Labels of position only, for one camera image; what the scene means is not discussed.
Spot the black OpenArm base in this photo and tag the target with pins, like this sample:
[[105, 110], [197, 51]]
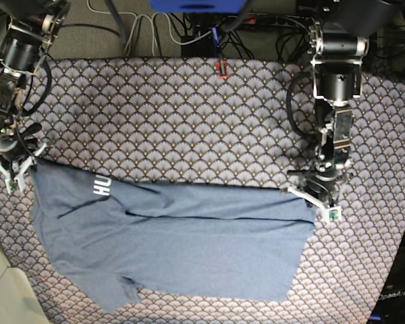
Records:
[[390, 307]]

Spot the blue box overhead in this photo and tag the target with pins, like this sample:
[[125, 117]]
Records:
[[197, 6]]

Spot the fan-patterned tablecloth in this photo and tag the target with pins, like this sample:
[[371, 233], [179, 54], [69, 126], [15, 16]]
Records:
[[176, 120]]

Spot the red table clamp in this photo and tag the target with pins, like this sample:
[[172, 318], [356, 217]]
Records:
[[221, 68]]

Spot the blue T-shirt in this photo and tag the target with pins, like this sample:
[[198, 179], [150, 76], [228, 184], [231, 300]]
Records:
[[111, 238]]

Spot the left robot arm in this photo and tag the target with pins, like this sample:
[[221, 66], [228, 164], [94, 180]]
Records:
[[339, 41]]

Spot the black power strip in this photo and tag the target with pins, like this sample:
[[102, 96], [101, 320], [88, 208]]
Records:
[[269, 22]]

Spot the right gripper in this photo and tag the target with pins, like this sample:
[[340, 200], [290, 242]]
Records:
[[16, 148]]

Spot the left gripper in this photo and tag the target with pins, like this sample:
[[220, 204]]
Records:
[[326, 181]]

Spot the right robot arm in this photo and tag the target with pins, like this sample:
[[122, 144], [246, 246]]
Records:
[[33, 26]]

